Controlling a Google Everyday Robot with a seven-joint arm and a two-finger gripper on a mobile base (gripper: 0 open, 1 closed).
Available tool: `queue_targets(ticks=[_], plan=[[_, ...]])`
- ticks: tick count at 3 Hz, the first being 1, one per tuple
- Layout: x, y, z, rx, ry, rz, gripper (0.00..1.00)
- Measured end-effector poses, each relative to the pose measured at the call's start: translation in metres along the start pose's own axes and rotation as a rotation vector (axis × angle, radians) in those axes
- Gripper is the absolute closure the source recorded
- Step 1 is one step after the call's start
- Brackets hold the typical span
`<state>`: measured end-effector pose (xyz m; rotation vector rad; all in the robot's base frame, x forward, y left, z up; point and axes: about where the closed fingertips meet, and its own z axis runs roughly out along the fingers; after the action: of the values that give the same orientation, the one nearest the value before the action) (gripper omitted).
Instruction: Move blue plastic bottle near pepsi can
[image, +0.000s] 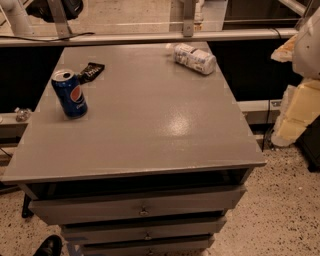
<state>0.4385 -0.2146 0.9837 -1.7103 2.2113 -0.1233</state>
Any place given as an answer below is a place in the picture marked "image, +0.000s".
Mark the top grey drawer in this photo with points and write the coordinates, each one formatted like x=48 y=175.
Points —
x=137 y=205

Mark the blue pepsi can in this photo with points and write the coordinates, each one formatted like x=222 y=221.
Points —
x=68 y=90

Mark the bottom grey drawer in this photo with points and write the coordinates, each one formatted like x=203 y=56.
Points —
x=148 y=248

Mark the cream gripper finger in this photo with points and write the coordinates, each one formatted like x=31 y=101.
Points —
x=284 y=53
x=300 y=106

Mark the grey drawer cabinet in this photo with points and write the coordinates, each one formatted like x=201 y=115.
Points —
x=151 y=125

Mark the black shoe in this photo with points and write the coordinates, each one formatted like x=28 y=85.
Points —
x=51 y=246

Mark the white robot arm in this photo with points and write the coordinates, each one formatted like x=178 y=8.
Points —
x=306 y=53

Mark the metal upright bracket centre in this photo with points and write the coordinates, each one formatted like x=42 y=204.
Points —
x=188 y=17

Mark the black snack packet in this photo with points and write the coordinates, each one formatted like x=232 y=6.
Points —
x=90 y=72

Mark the clear plastic bottle white label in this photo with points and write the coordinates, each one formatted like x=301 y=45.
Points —
x=192 y=58

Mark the grey metal rail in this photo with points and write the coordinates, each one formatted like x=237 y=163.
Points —
x=90 y=38

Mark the small glass jar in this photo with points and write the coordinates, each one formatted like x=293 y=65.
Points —
x=22 y=114

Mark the middle grey drawer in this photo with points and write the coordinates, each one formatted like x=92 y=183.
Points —
x=144 y=231

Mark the metal upright bracket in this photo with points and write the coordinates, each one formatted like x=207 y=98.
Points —
x=188 y=17
x=62 y=11

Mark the grey drawer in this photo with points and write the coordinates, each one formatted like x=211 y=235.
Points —
x=148 y=248
x=137 y=205
x=144 y=231

